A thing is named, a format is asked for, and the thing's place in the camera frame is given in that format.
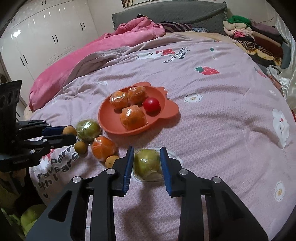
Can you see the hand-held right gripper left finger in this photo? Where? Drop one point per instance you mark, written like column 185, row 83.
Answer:
column 128, row 171

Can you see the wall painting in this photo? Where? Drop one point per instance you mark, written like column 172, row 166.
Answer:
column 131, row 2

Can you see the small yellow-brown plum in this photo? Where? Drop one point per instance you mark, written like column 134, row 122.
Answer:
column 80, row 147
column 69, row 130
column 111, row 161

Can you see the grey quilted headboard cover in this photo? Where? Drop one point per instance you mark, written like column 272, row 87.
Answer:
column 185, row 14

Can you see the dark striped cloth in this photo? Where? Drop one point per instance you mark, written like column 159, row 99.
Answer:
column 175, row 26

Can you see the white wardrobe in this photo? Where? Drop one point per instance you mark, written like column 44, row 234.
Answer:
column 46, row 34

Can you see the large plastic-wrapped green pear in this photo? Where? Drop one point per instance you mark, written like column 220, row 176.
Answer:
column 88, row 129

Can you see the orange plastic plate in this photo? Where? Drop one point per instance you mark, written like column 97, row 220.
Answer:
column 111, row 118

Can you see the grey-white crumpled cloth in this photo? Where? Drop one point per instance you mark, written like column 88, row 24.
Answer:
column 272, row 69

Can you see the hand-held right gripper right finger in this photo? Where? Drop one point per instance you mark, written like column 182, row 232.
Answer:
column 167, row 173

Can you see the red tomato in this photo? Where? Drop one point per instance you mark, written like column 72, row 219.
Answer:
column 151, row 104

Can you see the dark floral cloth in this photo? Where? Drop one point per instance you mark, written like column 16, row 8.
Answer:
column 200, row 29

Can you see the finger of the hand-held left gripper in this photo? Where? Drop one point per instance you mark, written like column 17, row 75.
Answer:
column 62, row 140
column 53, row 131

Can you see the beige bed sheet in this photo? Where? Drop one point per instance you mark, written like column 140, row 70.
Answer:
column 208, row 36

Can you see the cream satin curtain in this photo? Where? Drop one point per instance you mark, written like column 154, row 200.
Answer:
column 288, row 32

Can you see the pink quilt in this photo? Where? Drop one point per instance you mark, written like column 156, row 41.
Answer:
column 81, row 64

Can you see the plastic-wrapped orange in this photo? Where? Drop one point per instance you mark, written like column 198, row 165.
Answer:
column 133, row 117
column 137, row 95
column 103, row 148
column 119, row 100

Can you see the stack of folded clothes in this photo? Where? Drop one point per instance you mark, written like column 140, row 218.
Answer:
column 254, row 41

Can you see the yellow-green cloth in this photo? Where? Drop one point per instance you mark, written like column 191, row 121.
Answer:
column 30, row 215

